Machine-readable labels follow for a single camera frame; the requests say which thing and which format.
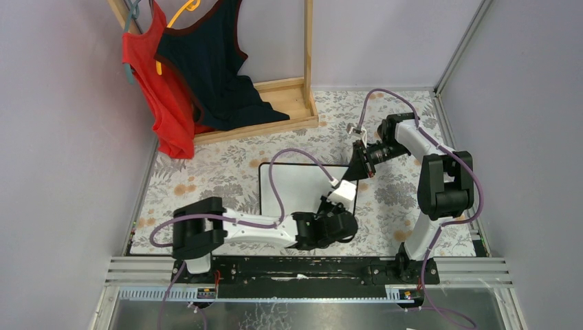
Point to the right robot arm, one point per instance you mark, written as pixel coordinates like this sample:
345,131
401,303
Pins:
446,187

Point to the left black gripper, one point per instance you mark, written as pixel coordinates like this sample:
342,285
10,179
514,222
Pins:
328,207

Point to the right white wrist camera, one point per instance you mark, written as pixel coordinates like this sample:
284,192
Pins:
357,131

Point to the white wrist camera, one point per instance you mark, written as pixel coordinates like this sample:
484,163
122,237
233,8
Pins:
357,131
343,192

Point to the black framed whiteboard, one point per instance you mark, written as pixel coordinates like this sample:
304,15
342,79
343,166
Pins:
299,186

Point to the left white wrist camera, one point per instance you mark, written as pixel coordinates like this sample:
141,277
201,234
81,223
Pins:
343,192

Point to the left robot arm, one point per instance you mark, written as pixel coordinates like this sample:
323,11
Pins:
202,227

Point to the navy tank top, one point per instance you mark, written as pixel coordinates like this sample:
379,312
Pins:
206,58

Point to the wooden clothes rack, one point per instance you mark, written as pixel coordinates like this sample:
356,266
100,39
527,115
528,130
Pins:
292,96

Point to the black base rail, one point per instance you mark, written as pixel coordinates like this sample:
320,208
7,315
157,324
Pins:
309,277

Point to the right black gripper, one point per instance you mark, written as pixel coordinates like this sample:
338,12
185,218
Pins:
362,159

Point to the red tank top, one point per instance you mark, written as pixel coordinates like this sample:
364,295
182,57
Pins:
165,94

